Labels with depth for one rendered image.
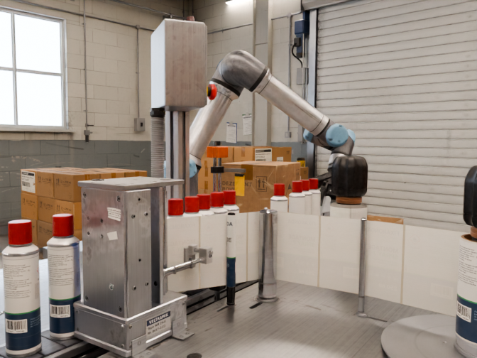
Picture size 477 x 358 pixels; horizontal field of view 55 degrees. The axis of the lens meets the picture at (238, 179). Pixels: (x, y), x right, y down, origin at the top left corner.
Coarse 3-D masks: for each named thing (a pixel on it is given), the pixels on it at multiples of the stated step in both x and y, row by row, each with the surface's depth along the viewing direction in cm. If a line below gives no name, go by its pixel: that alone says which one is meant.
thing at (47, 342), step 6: (204, 288) 103; (186, 294) 99; (192, 294) 99; (48, 330) 80; (42, 336) 78; (48, 336) 77; (42, 342) 75; (48, 342) 75; (54, 342) 75; (60, 342) 75; (66, 342) 75; (72, 342) 75; (78, 342) 76; (0, 348) 73; (42, 348) 73; (48, 348) 73; (54, 348) 73; (60, 348) 73; (0, 354) 71; (36, 354) 71; (42, 354) 71; (48, 354) 71
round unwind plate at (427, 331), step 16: (400, 320) 82; (416, 320) 82; (432, 320) 82; (448, 320) 82; (384, 336) 76; (400, 336) 76; (416, 336) 76; (432, 336) 76; (448, 336) 76; (400, 352) 70; (416, 352) 70; (432, 352) 70; (448, 352) 70
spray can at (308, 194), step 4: (300, 180) 149; (304, 180) 148; (308, 180) 149; (304, 184) 149; (308, 184) 149; (304, 188) 149; (308, 188) 149; (304, 192) 148; (308, 192) 149; (308, 196) 148; (308, 200) 148; (308, 204) 148; (308, 208) 149; (308, 212) 149
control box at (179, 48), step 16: (160, 32) 103; (176, 32) 101; (192, 32) 102; (160, 48) 104; (176, 48) 101; (192, 48) 102; (160, 64) 104; (176, 64) 101; (192, 64) 103; (160, 80) 105; (176, 80) 102; (192, 80) 103; (160, 96) 105; (176, 96) 102; (192, 96) 103
